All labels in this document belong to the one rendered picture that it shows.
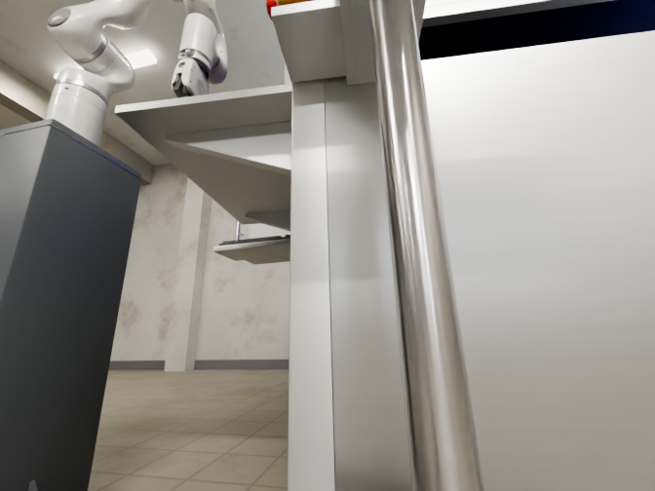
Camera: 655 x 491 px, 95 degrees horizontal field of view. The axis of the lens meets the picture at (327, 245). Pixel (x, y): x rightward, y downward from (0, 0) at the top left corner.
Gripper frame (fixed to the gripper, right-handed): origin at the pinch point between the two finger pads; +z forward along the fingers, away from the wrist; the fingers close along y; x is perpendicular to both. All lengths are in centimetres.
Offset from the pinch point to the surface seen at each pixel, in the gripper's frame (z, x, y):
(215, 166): 6.1, -2.4, 12.6
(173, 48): -229, 146, 157
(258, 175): 5.8, -12.6, 19.9
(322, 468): 70, -38, -13
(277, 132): 8.3, -25.3, -2.5
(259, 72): -231, 68, 199
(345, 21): 6.6, -42.5, -24.8
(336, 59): 4.9, -40.4, -16.8
